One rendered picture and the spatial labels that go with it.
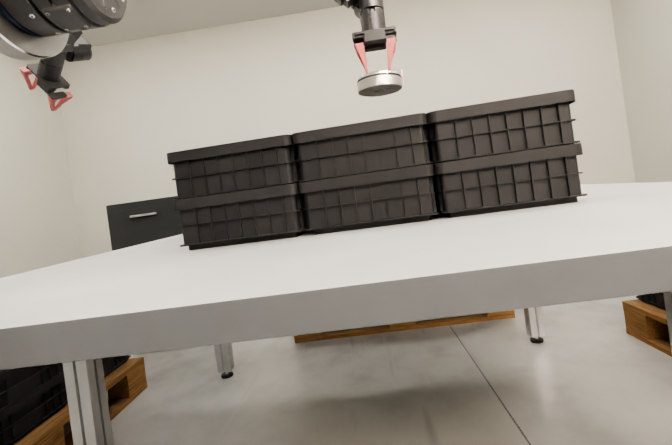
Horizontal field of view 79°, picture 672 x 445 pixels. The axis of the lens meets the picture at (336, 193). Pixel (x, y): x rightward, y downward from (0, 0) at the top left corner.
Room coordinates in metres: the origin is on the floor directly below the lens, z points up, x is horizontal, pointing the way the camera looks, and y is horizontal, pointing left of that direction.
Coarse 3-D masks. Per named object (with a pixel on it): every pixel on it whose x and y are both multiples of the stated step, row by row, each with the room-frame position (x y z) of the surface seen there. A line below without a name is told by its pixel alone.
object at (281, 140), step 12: (228, 144) 0.91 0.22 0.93; (240, 144) 0.91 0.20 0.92; (252, 144) 0.91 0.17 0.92; (264, 144) 0.90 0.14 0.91; (276, 144) 0.90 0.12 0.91; (288, 144) 0.90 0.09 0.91; (168, 156) 0.94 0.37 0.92; (180, 156) 0.93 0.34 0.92; (192, 156) 0.93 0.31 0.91; (204, 156) 0.92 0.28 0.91
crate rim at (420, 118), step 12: (384, 120) 0.87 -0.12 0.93; (396, 120) 0.87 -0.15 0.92; (408, 120) 0.86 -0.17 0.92; (420, 120) 0.86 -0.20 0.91; (300, 132) 0.89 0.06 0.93; (312, 132) 0.89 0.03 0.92; (324, 132) 0.89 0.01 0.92; (336, 132) 0.88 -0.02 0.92; (348, 132) 0.88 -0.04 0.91; (360, 132) 0.88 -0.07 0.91
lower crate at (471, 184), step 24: (576, 144) 0.82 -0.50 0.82; (456, 168) 0.85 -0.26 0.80; (480, 168) 0.85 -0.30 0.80; (504, 168) 0.85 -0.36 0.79; (528, 168) 0.85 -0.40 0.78; (552, 168) 0.84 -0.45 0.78; (576, 168) 0.83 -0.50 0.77; (456, 192) 0.87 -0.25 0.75; (480, 192) 0.86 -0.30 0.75; (504, 192) 0.85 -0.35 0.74; (528, 192) 0.85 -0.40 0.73; (552, 192) 0.83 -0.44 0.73; (576, 192) 0.84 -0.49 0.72; (456, 216) 0.87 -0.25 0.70
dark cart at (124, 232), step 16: (112, 208) 2.40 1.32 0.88; (128, 208) 2.39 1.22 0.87; (144, 208) 2.39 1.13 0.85; (160, 208) 2.38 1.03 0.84; (112, 224) 2.40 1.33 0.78; (128, 224) 2.39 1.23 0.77; (144, 224) 2.39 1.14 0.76; (160, 224) 2.38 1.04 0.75; (176, 224) 2.38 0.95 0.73; (112, 240) 2.40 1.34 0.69; (128, 240) 2.39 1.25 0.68; (144, 240) 2.39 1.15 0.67
